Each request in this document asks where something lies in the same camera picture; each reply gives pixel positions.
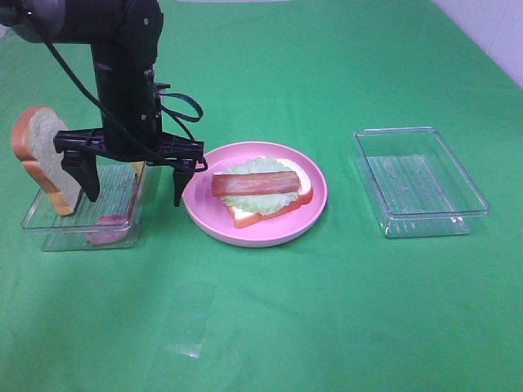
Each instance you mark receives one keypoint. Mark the yellow cheese slice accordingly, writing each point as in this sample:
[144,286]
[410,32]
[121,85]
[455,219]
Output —
[138,167]

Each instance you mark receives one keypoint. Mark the green lettuce leaf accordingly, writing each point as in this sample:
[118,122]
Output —
[264,204]

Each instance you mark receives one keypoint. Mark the clear plastic film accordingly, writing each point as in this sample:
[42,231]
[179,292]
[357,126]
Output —
[187,320]

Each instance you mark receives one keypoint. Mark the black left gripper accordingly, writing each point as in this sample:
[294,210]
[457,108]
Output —
[136,126]

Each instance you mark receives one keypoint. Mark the bread slice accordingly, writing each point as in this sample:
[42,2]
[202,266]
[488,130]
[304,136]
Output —
[242,220]
[32,143]

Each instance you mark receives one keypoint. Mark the bacon strip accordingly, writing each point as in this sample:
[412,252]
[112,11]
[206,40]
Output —
[276,182]
[115,227]

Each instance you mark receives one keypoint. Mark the right clear plastic tray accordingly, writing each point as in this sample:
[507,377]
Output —
[415,183]

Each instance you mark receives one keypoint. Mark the pink round plate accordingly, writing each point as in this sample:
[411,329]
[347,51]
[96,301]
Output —
[212,216]

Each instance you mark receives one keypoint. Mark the clear plastic tray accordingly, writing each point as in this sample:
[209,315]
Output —
[55,233]
[415,183]

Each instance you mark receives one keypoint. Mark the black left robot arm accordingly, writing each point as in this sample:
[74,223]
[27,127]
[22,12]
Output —
[123,37]

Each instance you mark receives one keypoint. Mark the left clear plastic tray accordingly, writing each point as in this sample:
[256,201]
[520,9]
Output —
[55,233]

